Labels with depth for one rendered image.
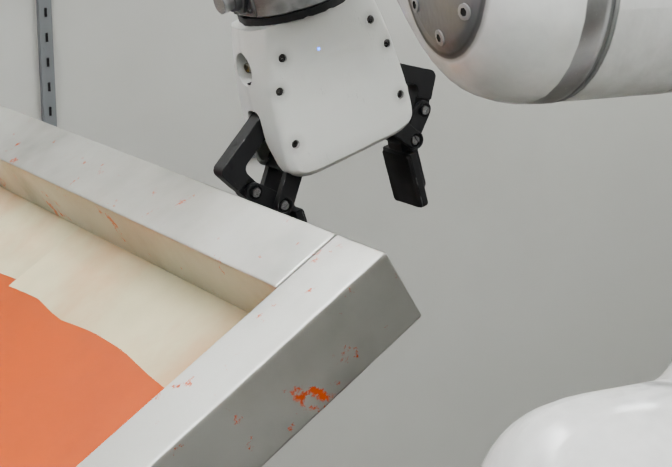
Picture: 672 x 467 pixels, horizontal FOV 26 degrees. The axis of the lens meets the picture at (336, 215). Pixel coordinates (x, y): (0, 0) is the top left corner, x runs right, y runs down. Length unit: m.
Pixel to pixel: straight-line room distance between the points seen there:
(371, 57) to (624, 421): 0.51
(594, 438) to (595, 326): 3.61
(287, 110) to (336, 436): 2.73
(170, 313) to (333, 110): 0.23
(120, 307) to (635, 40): 0.38
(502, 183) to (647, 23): 3.25
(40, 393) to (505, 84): 0.36
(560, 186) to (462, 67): 3.38
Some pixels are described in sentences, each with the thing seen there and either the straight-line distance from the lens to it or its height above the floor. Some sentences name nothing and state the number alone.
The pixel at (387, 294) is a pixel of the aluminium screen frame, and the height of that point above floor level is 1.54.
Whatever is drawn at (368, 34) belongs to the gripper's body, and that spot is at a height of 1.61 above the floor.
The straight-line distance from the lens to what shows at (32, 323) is 0.81.
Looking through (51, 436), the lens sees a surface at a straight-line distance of 0.71.
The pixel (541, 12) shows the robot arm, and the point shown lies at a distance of 0.44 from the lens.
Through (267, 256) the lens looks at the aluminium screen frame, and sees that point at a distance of 0.66.
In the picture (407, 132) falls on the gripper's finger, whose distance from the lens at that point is 0.96.
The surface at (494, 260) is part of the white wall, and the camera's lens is 3.74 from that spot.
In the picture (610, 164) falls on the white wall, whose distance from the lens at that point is 3.95.
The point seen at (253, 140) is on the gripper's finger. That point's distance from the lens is 0.90.
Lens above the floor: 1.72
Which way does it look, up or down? 14 degrees down
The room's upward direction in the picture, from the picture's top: straight up
